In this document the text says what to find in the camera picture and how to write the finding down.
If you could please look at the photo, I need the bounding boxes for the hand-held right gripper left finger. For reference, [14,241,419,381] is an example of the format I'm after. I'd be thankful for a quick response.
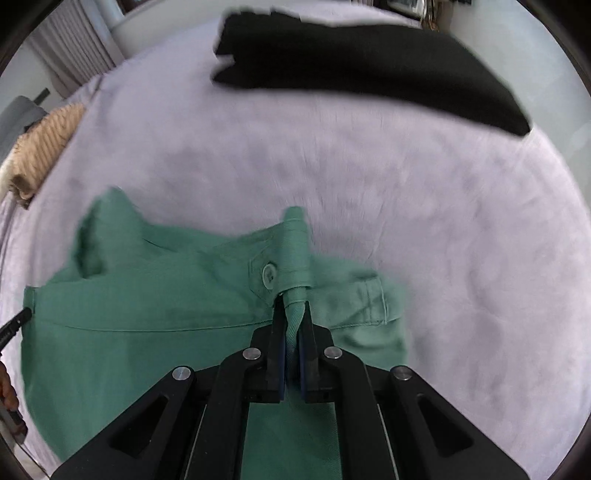
[51,295,289,480]

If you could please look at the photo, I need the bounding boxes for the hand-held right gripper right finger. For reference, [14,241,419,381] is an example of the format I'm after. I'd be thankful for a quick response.
[298,301,531,480]

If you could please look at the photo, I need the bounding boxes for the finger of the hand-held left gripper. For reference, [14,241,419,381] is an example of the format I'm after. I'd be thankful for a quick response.
[0,307,34,352]

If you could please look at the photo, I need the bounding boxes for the green work jacket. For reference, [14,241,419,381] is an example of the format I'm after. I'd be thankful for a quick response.
[21,185,409,480]

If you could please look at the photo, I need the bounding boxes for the black folded clothes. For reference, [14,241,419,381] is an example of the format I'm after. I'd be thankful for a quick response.
[211,8,533,137]

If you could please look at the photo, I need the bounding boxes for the person's left hand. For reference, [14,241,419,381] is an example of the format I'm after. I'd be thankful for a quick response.
[0,362,20,411]

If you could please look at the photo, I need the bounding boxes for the lavender embossed bed blanket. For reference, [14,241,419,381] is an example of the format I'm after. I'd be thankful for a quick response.
[0,9,591,480]

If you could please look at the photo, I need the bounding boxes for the beige striped cloth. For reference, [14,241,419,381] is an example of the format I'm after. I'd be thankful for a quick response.
[9,102,88,208]

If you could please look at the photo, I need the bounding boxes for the grey padded headboard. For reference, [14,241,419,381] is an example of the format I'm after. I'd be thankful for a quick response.
[0,95,47,162]

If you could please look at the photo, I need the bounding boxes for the white curtain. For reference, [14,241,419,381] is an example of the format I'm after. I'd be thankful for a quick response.
[28,0,127,97]

